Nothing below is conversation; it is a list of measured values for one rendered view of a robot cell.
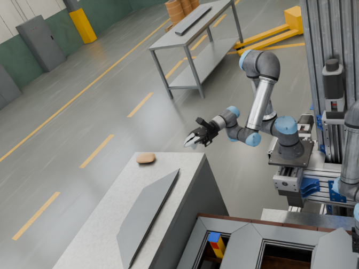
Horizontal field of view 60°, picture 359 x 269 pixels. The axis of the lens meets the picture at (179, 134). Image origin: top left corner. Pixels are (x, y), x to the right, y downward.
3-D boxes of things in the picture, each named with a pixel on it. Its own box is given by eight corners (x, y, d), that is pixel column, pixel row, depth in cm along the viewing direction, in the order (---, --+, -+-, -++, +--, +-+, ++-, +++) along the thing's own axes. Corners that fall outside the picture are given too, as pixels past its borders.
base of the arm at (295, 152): (281, 142, 198) (279, 130, 193) (306, 143, 190) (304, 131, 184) (275, 158, 189) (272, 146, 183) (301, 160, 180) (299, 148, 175)
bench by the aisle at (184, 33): (204, 99, 497) (184, 40, 444) (169, 99, 538) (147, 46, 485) (245, 47, 606) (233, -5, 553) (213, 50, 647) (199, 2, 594)
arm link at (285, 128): (290, 148, 177) (286, 129, 170) (272, 140, 188) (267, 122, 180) (304, 136, 181) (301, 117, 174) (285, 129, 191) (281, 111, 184)
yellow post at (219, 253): (226, 261, 186) (217, 242, 176) (218, 260, 188) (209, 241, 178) (228, 254, 189) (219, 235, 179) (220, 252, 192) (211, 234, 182)
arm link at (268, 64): (293, 56, 156) (261, 149, 165) (275, 54, 165) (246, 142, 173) (279, 50, 149) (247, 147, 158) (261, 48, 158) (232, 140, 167)
